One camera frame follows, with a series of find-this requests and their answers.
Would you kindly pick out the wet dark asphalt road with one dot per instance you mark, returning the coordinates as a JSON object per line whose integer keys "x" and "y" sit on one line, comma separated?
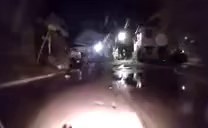
{"x": 102, "y": 100}

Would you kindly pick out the street lamp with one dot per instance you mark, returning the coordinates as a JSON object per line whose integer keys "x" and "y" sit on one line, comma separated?
{"x": 121, "y": 36}

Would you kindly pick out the pale building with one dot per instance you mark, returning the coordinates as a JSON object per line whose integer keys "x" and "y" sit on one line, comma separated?
{"x": 152, "y": 41}

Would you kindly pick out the vehicle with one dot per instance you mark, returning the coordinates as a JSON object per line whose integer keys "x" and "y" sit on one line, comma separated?
{"x": 77, "y": 60}

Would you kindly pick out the pale kerb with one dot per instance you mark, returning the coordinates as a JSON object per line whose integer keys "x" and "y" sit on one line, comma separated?
{"x": 28, "y": 80}

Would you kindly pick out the robot's own part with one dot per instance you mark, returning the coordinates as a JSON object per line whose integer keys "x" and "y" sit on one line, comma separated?
{"x": 67, "y": 126}

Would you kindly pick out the dark car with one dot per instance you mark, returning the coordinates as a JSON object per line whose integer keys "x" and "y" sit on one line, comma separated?
{"x": 178, "y": 55}

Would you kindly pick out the palm tree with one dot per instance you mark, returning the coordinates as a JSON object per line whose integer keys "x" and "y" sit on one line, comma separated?
{"x": 50, "y": 36}

